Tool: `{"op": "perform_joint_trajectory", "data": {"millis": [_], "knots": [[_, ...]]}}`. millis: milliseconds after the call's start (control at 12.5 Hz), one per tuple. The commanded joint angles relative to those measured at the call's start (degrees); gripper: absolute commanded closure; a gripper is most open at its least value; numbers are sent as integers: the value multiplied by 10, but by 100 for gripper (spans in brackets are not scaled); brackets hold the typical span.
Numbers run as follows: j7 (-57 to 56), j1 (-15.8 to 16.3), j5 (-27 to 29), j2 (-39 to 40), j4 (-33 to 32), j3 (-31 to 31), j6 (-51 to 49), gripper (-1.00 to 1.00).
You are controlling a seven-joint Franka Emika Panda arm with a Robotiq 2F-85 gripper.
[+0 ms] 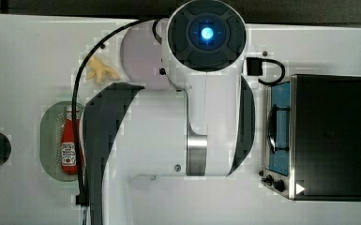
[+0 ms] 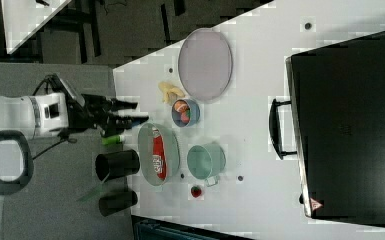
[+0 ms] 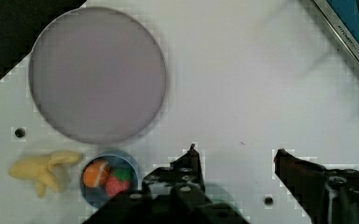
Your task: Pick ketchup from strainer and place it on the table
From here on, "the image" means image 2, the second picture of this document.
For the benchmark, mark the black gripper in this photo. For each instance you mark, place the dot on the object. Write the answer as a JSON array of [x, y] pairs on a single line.
[[97, 112]]

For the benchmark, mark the red plush ketchup bottle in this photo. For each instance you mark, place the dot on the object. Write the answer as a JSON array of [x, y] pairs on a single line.
[[158, 156]]

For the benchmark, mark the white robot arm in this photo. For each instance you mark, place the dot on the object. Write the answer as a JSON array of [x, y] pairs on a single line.
[[60, 115]]

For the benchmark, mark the green marker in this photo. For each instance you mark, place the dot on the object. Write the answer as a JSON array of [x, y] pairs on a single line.
[[115, 139]]

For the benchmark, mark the black cylinder upper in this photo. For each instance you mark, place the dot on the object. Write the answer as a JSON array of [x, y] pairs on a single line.
[[117, 164]]

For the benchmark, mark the black cylinder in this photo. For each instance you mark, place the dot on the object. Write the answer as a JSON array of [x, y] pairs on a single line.
[[117, 164], [116, 202]]

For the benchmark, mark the yellow plush banana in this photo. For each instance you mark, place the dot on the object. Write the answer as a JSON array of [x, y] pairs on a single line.
[[170, 92]]

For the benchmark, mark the orange plush fruit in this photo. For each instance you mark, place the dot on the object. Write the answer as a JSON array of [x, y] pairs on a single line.
[[180, 106]]

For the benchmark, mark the red plush strawberry in bowl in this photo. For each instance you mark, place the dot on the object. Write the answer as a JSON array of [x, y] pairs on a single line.
[[185, 117]]

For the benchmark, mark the blue bowl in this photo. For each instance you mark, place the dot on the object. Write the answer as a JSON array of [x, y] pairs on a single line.
[[194, 114]]

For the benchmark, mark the black cylinder lower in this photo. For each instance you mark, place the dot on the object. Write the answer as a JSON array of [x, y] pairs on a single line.
[[116, 202]]

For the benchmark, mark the green metal cup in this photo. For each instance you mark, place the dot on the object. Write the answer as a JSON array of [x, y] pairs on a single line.
[[205, 162]]

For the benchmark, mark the grey round plate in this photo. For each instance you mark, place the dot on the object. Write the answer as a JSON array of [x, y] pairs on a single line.
[[205, 64]]

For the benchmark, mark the black toaster oven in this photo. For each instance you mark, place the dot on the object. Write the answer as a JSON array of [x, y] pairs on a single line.
[[337, 100]]

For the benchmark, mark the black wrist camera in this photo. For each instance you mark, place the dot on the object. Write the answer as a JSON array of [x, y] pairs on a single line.
[[60, 85]]

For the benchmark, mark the black oval frame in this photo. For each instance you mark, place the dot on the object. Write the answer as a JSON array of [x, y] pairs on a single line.
[[14, 186]]

